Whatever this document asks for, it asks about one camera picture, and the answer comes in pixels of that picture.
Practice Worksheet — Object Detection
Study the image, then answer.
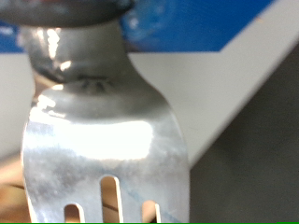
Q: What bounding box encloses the metal spatula with blue block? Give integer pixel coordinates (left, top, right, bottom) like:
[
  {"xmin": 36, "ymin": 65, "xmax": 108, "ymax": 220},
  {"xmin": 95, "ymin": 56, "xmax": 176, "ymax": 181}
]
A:
[{"xmin": 0, "ymin": 0, "xmax": 276, "ymax": 224}]

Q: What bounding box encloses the silver toaster oven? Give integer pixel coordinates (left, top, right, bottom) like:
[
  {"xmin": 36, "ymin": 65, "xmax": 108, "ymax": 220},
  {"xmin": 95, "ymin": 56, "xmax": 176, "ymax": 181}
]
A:
[{"xmin": 0, "ymin": 0, "xmax": 299, "ymax": 166}]

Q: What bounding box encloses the grey backdrop curtain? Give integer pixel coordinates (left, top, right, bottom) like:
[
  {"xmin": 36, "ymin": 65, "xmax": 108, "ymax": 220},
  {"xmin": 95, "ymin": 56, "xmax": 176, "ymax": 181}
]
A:
[{"xmin": 188, "ymin": 42, "xmax": 299, "ymax": 224}]

